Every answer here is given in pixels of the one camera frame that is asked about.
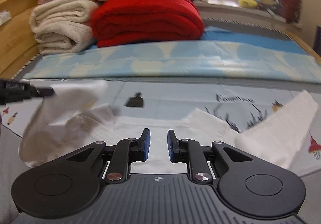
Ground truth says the white small garment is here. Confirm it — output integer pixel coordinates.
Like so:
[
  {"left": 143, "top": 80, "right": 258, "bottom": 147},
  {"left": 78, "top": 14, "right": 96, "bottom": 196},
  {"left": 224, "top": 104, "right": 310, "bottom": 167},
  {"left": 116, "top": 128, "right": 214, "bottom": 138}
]
[{"left": 19, "top": 80, "right": 319, "bottom": 174}]

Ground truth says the beige folded blanket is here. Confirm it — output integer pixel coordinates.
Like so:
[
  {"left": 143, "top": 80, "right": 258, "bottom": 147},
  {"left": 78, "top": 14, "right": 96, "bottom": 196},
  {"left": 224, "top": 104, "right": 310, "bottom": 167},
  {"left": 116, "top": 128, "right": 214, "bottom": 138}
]
[{"left": 29, "top": 0, "right": 100, "bottom": 55}]

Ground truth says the printed grey bed sheet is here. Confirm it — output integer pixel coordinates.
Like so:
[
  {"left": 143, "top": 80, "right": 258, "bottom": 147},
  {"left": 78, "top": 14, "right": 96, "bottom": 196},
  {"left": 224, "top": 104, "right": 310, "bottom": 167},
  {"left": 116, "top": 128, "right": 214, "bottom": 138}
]
[{"left": 1, "top": 80, "right": 320, "bottom": 223}]

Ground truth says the red folded blanket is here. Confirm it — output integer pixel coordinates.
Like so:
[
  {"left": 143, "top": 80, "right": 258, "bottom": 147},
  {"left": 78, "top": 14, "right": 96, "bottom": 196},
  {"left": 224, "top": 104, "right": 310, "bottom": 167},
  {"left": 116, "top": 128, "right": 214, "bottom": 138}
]
[{"left": 90, "top": 0, "right": 204, "bottom": 47}]

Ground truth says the dark red plush toy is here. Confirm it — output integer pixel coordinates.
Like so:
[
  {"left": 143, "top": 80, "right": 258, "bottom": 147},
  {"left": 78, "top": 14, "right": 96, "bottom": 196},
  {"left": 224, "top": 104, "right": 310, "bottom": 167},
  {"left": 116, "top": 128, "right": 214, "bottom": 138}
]
[{"left": 277, "top": 0, "right": 302, "bottom": 23}]

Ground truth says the wooden bed frame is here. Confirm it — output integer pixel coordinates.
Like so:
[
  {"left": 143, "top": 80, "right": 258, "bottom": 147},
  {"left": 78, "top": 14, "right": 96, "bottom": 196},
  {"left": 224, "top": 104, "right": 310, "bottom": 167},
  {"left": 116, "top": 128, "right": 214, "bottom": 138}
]
[{"left": 0, "top": 0, "right": 38, "bottom": 79}]

